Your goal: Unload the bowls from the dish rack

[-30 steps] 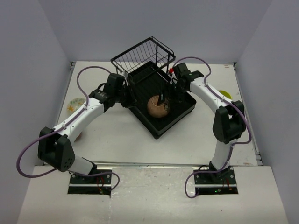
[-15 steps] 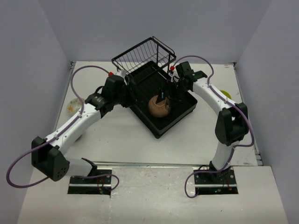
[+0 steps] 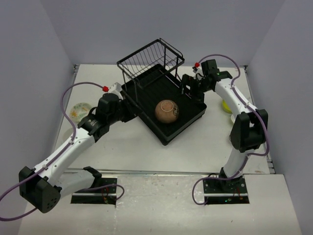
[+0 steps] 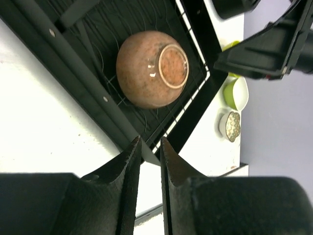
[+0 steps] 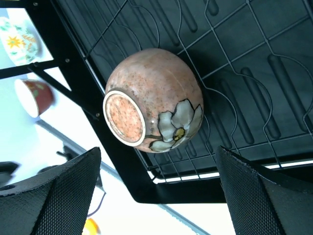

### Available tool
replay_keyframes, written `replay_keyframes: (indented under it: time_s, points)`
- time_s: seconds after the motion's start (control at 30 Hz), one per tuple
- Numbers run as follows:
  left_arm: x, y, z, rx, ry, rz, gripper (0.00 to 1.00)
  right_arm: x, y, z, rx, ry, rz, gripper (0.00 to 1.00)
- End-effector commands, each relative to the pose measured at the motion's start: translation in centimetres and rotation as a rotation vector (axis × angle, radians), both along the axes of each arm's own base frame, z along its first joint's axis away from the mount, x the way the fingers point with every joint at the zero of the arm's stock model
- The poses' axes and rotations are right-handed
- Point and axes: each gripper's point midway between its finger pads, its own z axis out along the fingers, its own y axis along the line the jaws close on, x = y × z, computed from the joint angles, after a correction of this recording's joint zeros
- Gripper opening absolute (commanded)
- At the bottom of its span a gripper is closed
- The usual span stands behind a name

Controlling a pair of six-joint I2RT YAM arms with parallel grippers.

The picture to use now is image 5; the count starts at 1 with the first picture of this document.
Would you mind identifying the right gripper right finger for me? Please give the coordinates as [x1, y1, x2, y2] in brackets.
[215, 146, 313, 235]

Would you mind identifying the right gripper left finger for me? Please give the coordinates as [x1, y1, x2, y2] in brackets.
[0, 147, 101, 235]

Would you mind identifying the red floral bowl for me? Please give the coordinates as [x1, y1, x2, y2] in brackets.
[14, 79, 55, 118]

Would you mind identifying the brown ceramic bowl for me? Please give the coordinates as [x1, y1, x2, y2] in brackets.
[103, 48, 204, 153]

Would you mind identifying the white orange leaf bowl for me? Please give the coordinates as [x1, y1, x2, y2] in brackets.
[0, 17, 41, 66]

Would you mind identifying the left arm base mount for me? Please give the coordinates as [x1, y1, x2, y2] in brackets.
[82, 218, 101, 235]

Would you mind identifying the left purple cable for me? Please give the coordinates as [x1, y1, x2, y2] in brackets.
[87, 190, 107, 217]

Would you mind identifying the black wire dish rack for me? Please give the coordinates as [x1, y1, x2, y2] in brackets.
[0, 0, 313, 204]

